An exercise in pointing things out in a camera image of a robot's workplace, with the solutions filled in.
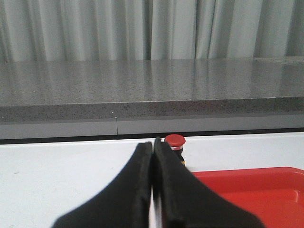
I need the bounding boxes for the red mushroom push button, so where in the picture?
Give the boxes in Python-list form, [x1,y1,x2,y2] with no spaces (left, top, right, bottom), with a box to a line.
[164,134,186,166]

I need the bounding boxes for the grey stone counter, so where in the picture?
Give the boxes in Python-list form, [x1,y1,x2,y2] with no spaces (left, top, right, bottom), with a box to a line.
[0,57,304,140]

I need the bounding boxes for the white pleated curtain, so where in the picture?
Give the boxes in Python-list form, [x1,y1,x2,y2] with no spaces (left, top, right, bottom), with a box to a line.
[0,0,304,62]

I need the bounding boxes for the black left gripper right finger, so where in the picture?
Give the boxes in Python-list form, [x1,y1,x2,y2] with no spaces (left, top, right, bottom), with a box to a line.
[153,137,264,228]

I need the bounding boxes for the red plastic tray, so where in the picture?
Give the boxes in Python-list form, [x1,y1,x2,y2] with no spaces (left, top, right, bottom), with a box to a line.
[194,167,304,228]

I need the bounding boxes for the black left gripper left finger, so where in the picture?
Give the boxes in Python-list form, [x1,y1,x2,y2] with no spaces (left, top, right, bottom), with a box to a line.
[53,142,152,228]

